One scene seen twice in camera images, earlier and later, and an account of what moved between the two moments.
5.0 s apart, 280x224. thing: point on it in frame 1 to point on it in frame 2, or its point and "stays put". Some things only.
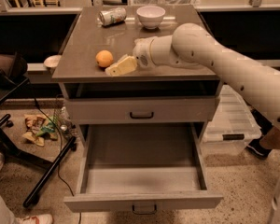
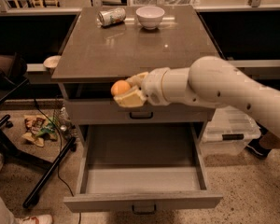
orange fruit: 104,58 to 119,87
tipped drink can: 113,16 stays put
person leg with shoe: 271,138 stays put
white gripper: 142,54 to 153,86
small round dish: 51,61 stays put
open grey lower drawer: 138,166 stays put
